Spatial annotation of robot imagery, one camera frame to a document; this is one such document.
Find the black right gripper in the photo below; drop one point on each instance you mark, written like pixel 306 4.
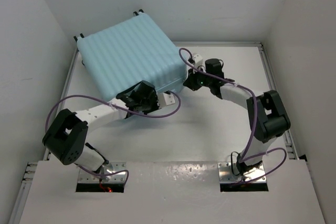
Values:
pixel 192 81

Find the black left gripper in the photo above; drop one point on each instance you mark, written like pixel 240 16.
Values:
pixel 155 97

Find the light blue suitcase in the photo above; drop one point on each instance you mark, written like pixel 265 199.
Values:
pixel 134 50

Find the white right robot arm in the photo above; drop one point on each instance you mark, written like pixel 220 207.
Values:
pixel 268 119

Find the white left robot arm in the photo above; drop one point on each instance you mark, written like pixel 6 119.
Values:
pixel 66 136

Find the lid suitcase wheel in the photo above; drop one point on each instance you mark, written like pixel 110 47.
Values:
pixel 138 13
pixel 80 36

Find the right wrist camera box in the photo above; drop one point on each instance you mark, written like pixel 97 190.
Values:
pixel 215 67

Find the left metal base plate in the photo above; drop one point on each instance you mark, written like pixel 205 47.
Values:
pixel 111 173

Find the metal base plate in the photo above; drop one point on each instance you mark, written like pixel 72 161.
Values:
pixel 111 173
pixel 229 174

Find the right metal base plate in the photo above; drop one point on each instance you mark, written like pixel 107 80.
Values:
pixel 229 174

